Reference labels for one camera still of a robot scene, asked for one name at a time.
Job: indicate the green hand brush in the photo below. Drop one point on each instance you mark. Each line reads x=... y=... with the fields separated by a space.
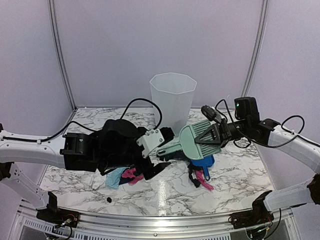
x=186 y=143

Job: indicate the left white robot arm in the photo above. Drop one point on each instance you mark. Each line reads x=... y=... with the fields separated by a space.
x=66 y=150

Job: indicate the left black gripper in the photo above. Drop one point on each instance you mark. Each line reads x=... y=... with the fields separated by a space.
x=154 y=171

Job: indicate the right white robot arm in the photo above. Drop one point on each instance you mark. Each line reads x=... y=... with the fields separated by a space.
x=292 y=160

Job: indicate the aluminium front frame rail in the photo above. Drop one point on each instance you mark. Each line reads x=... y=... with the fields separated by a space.
x=102 y=226

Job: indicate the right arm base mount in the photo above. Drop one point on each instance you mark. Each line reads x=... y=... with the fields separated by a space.
x=257 y=215

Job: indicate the aluminium corner post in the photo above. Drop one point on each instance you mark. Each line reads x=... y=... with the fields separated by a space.
x=259 y=36
x=59 y=54

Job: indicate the blue plastic dustpan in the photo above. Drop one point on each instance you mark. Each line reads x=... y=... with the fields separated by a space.
x=203 y=164

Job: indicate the right aluminium corner post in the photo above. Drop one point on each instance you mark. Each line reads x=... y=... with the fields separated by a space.
x=259 y=36

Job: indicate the white crumpled paper scrap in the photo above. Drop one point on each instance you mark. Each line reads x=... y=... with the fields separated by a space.
x=98 y=182

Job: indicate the light blue paper scrap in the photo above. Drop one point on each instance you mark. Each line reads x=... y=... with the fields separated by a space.
x=113 y=178

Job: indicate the navy paper scrap left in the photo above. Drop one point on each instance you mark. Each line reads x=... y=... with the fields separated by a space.
x=125 y=180

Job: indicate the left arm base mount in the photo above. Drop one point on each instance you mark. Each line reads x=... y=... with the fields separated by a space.
x=53 y=214

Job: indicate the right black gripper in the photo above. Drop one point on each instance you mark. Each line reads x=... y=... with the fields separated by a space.
x=222 y=135

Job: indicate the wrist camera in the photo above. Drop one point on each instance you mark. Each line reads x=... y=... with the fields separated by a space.
x=150 y=141
x=211 y=114

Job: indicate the left aluminium corner post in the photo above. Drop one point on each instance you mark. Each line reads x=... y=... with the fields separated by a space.
x=59 y=54

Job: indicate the translucent white plastic bin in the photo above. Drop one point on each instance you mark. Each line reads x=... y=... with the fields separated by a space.
x=173 y=93

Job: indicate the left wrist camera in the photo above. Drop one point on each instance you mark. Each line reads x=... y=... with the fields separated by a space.
x=150 y=141

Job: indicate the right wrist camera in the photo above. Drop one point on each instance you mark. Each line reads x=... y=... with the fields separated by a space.
x=211 y=114

